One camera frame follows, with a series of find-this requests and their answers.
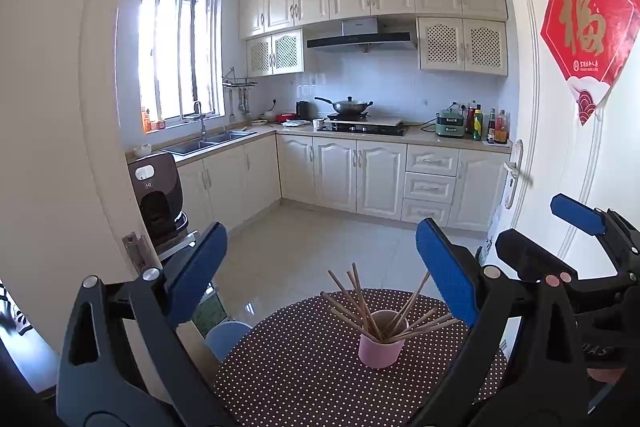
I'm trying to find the red diamond door decoration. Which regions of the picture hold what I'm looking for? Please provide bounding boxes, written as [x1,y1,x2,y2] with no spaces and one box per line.
[540,0,640,126]

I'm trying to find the black gas stove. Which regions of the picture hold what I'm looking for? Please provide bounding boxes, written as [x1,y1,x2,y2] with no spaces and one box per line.
[316,117,410,136]

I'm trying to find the hanging kitchen utensils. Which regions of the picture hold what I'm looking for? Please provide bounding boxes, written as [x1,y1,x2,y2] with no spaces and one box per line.
[230,88,251,124]

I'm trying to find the dark brown kitchen appliance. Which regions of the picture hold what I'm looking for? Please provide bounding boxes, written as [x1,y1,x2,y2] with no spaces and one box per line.
[128,153,190,248]

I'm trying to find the white panel door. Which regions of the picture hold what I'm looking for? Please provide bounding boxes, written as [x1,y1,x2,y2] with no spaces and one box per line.
[482,0,640,288]

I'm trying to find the steel kitchen sink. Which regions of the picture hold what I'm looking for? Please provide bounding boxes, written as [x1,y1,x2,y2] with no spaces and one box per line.
[161,131,258,156]

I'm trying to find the barred kitchen window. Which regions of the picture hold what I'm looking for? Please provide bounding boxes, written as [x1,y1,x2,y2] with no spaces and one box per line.
[137,0,226,128]

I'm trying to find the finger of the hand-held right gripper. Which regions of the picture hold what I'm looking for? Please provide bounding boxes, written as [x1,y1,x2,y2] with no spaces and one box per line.
[495,229,640,315]
[550,193,640,253]

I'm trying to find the green multi cooker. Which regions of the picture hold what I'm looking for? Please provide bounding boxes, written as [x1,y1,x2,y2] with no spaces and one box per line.
[434,108,466,138]

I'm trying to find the cream lattice door cabinet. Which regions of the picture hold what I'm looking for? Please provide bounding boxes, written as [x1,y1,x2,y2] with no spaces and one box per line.
[416,17,509,76]
[245,28,306,76]

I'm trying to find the green mat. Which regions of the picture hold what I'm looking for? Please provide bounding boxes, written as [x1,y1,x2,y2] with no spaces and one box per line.
[192,294,226,335]

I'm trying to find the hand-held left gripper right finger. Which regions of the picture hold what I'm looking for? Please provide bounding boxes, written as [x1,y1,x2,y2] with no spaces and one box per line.
[410,218,588,427]

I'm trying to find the dark flat object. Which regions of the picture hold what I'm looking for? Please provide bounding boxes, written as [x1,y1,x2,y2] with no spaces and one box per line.
[477,232,501,265]

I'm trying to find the metal wall rack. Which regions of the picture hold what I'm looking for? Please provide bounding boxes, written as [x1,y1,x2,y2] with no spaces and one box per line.
[222,67,259,88]

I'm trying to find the person's right hand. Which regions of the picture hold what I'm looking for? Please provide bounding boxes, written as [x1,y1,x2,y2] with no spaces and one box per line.
[586,366,628,385]

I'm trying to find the cream cabinet drawer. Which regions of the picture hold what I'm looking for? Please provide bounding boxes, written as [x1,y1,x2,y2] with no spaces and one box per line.
[405,144,460,176]
[403,173,457,204]
[401,198,452,227]

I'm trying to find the steel wok with lid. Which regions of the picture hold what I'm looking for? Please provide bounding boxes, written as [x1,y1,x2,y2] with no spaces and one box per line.
[314,95,374,116]

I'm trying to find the metal door handle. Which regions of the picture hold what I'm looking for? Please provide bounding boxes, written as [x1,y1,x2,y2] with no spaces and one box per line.
[502,139,533,209]

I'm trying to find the bunch of wooden chopsticks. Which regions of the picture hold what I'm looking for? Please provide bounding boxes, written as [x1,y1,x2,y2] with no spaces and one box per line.
[320,263,461,343]

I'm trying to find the cream lower kitchen cabinets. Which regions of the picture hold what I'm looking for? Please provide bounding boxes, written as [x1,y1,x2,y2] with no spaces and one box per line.
[175,132,512,233]

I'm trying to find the metal door strike plate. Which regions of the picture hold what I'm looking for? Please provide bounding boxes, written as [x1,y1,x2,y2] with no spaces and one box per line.
[123,232,148,272]

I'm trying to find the black range hood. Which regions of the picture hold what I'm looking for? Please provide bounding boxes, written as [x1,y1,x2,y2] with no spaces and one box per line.
[306,18,418,54]

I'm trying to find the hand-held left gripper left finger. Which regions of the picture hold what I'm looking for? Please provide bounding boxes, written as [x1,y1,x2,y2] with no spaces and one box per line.
[57,222,228,427]

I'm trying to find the pink ceramic cup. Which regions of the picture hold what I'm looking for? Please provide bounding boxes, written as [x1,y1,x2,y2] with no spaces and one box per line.
[358,310,410,369]

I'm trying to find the light blue stool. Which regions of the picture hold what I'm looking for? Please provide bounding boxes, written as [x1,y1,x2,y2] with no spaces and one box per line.
[205,321,253,363]

